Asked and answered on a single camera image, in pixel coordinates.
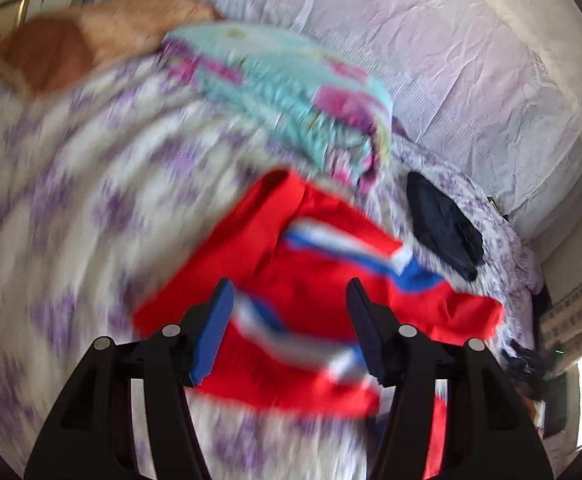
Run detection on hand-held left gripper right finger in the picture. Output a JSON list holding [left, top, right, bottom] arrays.
[[346, 278, 557, 480]]

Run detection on orange brown cloth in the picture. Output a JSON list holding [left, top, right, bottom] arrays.
[[0, 0, 227, 97]]

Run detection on folded turquoise floral quilt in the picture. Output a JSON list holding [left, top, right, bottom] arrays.
[[161, 25, 394, 193]]

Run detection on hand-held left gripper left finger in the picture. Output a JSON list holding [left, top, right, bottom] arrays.
[[23, 278, 235, 480]]

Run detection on red pants with blue-white stripes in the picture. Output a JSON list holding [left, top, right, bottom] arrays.
[[132, 169, 506, 480]]

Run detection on white lace curtain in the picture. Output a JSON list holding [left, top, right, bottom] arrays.
[[161, 0, 582, 241]]

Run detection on dark cloth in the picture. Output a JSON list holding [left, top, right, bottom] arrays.
[[502, 285, 572, 436]]

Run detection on folded dark navy garment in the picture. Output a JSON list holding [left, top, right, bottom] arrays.
[[405, 171, 486, 282]]

